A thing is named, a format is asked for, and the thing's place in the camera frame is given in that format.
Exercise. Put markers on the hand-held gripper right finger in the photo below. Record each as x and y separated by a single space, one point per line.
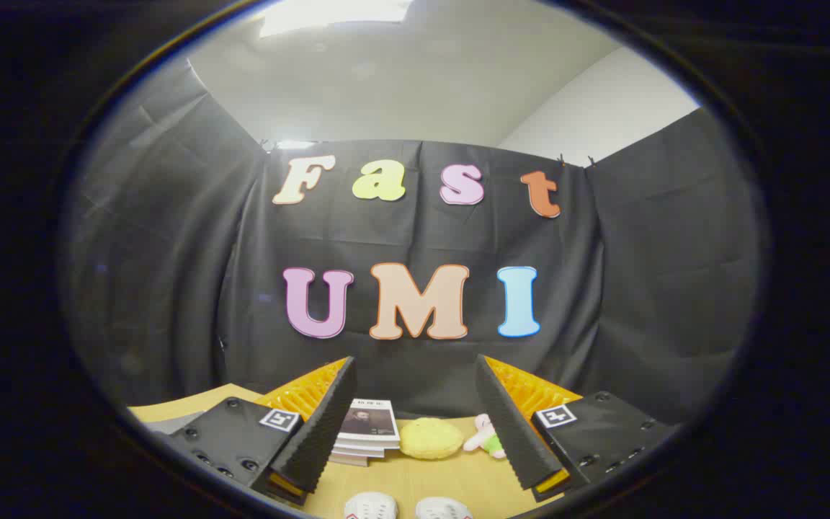
512 425

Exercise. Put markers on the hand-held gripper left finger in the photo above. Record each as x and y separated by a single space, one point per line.
318 432

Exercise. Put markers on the white shoe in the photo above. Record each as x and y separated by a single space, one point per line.
442 509
370 507

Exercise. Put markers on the pink and green plush toy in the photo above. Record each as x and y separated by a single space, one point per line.
485 438

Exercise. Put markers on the plain white book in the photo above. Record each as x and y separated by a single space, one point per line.
361 448

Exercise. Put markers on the white portrait cover book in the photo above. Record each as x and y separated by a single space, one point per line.
370 422

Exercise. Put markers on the yellow round plush toy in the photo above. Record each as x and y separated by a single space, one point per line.
431 438

